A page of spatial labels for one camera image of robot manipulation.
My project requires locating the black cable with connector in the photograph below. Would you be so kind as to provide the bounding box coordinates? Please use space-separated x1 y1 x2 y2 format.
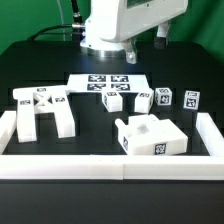
27 22 87 42

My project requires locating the white U-shaped fence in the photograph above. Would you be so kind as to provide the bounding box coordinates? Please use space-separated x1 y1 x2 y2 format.
0 110 224 181

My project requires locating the black upright cable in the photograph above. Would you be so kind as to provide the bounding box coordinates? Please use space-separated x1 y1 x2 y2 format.
70 0 83 24

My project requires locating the white nut cube right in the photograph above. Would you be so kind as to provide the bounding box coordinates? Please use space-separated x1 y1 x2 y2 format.
183 90 200 110

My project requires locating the white marker base plate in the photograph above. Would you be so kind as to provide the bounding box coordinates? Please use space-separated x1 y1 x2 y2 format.
67 74 149 93

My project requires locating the white chair back frame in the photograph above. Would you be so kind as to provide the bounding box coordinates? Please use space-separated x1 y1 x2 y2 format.
13 85 75 142

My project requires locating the white nut cube left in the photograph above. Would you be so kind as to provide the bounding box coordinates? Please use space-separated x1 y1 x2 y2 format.
155 87 172 106

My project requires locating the white chair seat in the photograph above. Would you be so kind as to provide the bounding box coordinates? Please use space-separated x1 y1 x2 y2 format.
115 114 188 155

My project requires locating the white nut cube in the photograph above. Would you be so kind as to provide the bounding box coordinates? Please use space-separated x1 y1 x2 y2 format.
155 87 172 106
183 90 200 110

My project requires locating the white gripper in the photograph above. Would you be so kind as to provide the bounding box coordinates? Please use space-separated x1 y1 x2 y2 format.
99 0 188 64

